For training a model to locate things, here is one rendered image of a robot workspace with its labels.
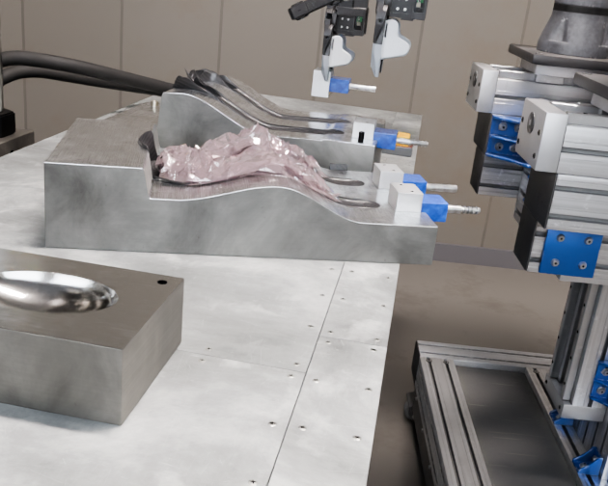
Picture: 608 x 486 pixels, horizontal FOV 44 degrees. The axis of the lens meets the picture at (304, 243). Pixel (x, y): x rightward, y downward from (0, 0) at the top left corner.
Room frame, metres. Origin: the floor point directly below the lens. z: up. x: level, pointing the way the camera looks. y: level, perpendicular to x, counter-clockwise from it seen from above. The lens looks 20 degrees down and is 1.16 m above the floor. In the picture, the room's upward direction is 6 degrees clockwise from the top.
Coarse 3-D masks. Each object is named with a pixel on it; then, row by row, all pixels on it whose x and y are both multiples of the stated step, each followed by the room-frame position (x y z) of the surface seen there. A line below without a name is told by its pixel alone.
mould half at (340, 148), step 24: (168, 96) 1.28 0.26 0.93; (192, 96) 1.28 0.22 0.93; (240, 96) 1.42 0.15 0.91; (120, 120) 1.36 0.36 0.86; (144, 120) 1.38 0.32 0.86; (168, 120) 1.28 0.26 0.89; (192, 120) 1.28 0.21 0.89; (216, 120) 1.27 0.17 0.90; (240, 120) 1.29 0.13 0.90; (264, 120) 1.37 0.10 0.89; (288, 120) 1.41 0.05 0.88; (384, 120) 1.48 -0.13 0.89; (168, 144) 1.28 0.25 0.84; (192, 144) 1.28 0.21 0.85; (312, 144) 1.25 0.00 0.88; (336, 144) 1.24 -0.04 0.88; (360, 144) 1.24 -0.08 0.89; (360, 168) 1.24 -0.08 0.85
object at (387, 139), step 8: (360, 120) 1.31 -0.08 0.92; (368, 120) 1.31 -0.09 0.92; (376, 120) 1.33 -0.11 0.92; (360, 128) 1.28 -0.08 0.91; (368, 128) 1.28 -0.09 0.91; (376, 128) 1.31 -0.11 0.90; (384, 128) 1.32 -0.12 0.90; (352, 136) 1.28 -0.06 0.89; (368, 136) 1.28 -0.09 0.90; (376, 136) 1.28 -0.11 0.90; (384, 136) 1.28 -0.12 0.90; (392, 136) 1.28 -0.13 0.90; (384, 144) 1.28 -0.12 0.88; (392, 144) 1.28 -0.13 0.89; (400, 144) 1.30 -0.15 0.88; (408, 144) 1.29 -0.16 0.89; (416, 144) 1.29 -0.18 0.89; (424, 144) 1.29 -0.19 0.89
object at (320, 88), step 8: (320, 72) 1.59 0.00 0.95; (320, 80) 1.59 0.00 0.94; (328, 80) 1.58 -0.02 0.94; (336, 80) 1.59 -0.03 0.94; (344, 80) 1.58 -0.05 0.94; (312, 88) 1.59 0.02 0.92; (320, 88) 1.59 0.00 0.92; (328, 88) 1.58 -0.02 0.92; (336, 88) 1.59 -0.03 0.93; (344, 88) 1.58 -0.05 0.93; (352, 88) 1.60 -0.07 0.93; (360, 88) 1.59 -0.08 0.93; (368, 88) 1.59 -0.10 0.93; (320, 96) 1.59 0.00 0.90; (328, 96) 1.60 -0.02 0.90
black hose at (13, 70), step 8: (8, 72) 1.58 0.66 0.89; (16, 72) 1.59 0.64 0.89; (24, 72) 1.60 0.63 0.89; (32, 72) 1.61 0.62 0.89; (40, 72) 1.62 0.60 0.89; (48, 72) 1.62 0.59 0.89; (56, 72) 1.63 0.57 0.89; (64, 72) 1.64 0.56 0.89; (8, 80) 1.58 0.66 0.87; (64, 80) 1.65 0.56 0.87; (72, 80) 1.65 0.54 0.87; (80, 80) 1.66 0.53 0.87; (88, 80) 1.67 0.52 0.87; (96, 80) 1.68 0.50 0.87; (104, 80) 1.70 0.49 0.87; (112, 88) 1.72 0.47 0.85; (120, 88) 1.73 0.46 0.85
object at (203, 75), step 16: (176, 80) 1.34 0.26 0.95; (192, 80) 1.37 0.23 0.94; (208, 80) 1.43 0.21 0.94; (224, 80) 1.47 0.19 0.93; (224, 96) 1.36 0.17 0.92; (240, 112) 1.35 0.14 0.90; (272, 112) 1.45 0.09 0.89; (272, 128) 1.31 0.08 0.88; (288, 128) 1.34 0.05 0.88; (304, 128) 1.34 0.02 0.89
